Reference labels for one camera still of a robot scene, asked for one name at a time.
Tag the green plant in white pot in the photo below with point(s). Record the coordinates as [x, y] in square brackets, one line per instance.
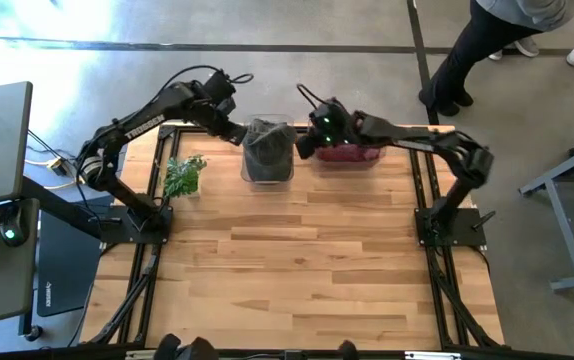
[184, 177]

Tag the grey metal table frame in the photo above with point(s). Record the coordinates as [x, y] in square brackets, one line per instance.
[569, 235]

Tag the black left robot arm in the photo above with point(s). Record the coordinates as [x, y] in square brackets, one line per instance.
[142, 127]

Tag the black desk caster leg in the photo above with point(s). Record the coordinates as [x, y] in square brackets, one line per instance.
[33, 332]

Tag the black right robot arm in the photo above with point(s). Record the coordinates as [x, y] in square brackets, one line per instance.
[407, 136]

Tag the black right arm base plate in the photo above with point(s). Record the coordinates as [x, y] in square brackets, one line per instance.
[467, 235]

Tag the silver metal bracket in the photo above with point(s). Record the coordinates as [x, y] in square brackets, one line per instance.
[432, 356]
[142, 355]

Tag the black aluminium table frame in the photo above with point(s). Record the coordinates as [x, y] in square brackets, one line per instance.
[187, 130]

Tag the black computer tower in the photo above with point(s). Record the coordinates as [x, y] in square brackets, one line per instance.
[67, 270]

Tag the black computer mouse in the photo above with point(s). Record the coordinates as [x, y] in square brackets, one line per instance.
[13, 227]

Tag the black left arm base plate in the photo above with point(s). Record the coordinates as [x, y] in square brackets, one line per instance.
[117, 232]

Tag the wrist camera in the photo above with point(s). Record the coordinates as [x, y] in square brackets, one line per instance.
[219, 85]
[328, 107]

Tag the wide clear plastic bin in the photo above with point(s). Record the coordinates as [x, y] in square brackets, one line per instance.
[382, 150]

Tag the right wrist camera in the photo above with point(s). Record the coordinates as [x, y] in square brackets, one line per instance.
[328, 107]

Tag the maroon baseball cap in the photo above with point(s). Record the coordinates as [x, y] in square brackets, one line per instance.
[352, 154]

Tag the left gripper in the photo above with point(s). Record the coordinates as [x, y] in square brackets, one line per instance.
[216, 114]

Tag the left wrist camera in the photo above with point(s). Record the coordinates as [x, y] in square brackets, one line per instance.
[219, 85]

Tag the black base lever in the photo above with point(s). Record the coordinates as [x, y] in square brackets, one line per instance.
[104, 219]
[484, 220]

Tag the narrow clear plastic bin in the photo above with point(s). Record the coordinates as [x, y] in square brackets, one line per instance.
[269, 183]

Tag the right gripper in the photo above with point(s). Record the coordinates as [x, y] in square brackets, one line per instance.
[334, 130]

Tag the dark green baseball cap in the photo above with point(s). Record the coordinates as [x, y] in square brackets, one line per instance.
[267, 155]

